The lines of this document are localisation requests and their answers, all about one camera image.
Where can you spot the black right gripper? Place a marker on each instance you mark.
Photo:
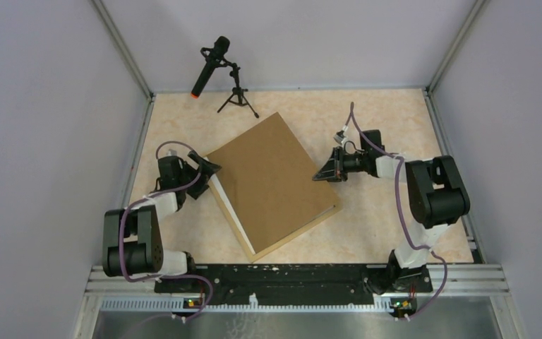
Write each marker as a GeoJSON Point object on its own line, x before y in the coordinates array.
{"type": "Point", "coordinates": [334, 169]}

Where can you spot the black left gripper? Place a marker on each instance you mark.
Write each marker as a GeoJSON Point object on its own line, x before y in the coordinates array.
{"type": "Point", "coordinates": [206, 171]}

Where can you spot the light wooden picture frame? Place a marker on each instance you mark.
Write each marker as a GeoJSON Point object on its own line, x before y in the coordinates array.
{"type": "Point", "coordinates": [243, 234]}

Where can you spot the brown backing board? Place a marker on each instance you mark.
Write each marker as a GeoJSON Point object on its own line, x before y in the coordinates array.
{"type": "Point", "coordinates": [265, 187]}

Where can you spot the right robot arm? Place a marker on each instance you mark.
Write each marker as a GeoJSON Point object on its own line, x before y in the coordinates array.
{"type": "Point", "coordinates": [437, 199]}

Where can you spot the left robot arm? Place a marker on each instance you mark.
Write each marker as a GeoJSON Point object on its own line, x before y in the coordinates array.
{"type": "Point", "coordinates": [132, 241]}

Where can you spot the black mini tripod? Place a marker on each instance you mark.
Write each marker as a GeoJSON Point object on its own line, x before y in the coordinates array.
{"type": "Point", "coordinates": [238, 94]}

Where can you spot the black microphone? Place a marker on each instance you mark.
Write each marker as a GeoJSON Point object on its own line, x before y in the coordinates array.
{"type": "Point", "coordinates": [214, 58]}

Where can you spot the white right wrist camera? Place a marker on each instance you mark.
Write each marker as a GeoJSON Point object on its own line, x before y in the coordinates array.
{"type": "Point", "coordinates": [340, 138]}

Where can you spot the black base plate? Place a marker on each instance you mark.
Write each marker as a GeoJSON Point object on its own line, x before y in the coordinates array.
{"type": "Point", "coordinates": [329, 284]}

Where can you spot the aluminium rail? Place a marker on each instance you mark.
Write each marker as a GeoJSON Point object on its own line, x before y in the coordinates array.
{"type": "Point", "coordinates": [191, 295]}

